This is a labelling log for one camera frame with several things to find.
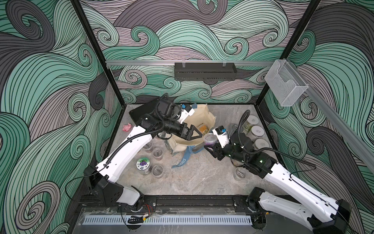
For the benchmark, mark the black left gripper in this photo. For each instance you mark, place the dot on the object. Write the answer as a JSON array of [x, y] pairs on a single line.
[[186, 136]]

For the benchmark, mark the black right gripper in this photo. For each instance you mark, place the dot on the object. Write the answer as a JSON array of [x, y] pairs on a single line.
[[214, 153]]

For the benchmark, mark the purple white label jar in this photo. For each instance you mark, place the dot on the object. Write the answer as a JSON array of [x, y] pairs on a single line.
[[210, 139]]

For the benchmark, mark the beige canvas tote bag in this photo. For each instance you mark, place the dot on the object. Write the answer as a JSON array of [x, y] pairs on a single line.
[[203, 121]]

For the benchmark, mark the clear plastic seed jar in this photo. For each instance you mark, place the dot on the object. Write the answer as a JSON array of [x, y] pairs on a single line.
[[157, 153]]

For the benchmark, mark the green label seed jar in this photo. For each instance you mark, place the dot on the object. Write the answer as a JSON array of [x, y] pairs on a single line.
[[250, 122]]

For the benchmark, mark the teal bee label jar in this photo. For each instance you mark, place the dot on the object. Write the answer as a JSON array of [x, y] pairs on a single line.
[[157, 171]]

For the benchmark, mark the purple eggplant label jar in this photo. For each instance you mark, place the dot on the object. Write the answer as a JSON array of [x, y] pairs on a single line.
[[144, 166]]

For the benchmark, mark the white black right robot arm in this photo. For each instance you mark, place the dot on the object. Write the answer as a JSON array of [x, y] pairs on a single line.
[[314, 210]]

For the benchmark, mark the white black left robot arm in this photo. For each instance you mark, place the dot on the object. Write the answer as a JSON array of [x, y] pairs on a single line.
[[102, 178]]

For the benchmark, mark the orange label small jar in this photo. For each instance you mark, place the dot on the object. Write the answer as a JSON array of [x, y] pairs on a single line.
[[203, 129]]

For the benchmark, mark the black hard case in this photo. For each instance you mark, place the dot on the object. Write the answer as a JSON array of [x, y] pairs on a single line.
[[147, 108]]

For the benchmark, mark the pink small toy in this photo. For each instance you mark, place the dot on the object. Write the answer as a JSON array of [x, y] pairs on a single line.
[[127, 127]]

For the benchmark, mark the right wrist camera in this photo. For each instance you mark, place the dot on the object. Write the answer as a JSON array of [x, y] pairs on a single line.
[[222, 135]]

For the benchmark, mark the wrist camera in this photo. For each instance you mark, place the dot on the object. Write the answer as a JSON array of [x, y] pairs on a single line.
[[186, 111], [222, 135]]

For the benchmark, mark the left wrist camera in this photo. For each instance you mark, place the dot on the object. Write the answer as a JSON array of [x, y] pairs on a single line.
[[186, 111]]

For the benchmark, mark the black perforated wall shelf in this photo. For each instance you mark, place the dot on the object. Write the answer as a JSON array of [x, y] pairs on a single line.
[[207, 72]]

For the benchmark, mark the aluminium wall rail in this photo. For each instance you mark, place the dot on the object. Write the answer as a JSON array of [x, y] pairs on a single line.
[[147, 62]]

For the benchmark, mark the clear acrylic wall box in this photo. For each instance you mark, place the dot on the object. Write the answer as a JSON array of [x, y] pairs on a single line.
[[286, 82]]

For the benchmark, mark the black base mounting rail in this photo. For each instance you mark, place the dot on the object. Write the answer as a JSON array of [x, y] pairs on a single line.
[[160, 203]]

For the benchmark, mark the white slotted cable duct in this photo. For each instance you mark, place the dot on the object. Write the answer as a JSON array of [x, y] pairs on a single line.
[[171, 220]]

